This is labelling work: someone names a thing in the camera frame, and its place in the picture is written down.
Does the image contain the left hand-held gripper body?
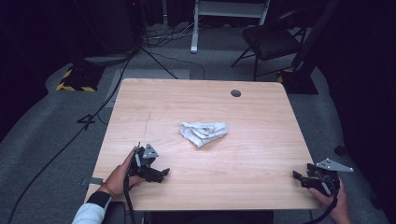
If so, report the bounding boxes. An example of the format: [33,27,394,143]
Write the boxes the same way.
[126,142,160,181]

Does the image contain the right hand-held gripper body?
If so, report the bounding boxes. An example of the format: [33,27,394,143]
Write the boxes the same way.
[305,158,355,198]

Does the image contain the white cloth with coloured stitching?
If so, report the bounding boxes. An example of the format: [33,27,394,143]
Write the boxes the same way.
[179,120,230,148]

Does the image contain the person's left hand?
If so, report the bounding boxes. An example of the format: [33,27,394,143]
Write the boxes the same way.
[105,148,147,198]

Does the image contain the person's right hand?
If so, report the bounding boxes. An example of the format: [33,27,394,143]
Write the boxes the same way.
[307,178,352,224]

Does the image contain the grey tape strip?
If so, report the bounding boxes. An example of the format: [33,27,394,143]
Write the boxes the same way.
[81,176,104,187]

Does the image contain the person's dark clothed legs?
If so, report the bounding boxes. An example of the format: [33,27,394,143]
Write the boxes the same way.
[102,201,276,224]

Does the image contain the black stand with pole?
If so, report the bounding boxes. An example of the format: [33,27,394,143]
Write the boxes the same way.
[276,0,342,95]

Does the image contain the black stand base yellow stripes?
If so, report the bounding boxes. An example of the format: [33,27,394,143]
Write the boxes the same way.
[55,63,106,92]

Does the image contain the dark curtain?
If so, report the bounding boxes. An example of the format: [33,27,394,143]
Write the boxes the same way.
[317,0,396,218]
[0,0,80,143]

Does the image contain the dark equipment cabinet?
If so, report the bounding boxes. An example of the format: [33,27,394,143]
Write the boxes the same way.
[78,0,144,66]

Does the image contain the black folding chair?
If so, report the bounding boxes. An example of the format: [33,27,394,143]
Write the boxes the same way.
[231,7,312,82]

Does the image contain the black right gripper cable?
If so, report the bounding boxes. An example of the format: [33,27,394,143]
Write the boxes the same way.
[306,186,340,224]

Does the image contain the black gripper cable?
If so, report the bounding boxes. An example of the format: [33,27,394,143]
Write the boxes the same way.
[306,186,340,224]
[122,175,137,224]

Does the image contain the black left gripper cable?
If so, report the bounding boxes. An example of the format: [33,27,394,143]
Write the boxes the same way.
[122,175,137,224]

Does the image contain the red wrist bracelet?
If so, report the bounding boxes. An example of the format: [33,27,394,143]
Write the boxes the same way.
[100,181,115,198]

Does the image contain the long black floor cable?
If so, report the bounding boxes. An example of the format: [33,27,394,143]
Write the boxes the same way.
[7,54,135,224]

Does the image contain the thin black floor cable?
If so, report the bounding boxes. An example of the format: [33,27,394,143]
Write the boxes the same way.
[139,46,205,80]

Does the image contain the bundle of floor cables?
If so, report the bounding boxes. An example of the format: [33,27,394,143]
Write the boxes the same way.
[142,17,205,49]

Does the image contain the white metal desk frame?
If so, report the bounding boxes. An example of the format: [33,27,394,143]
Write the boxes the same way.
[190,0,271,54]

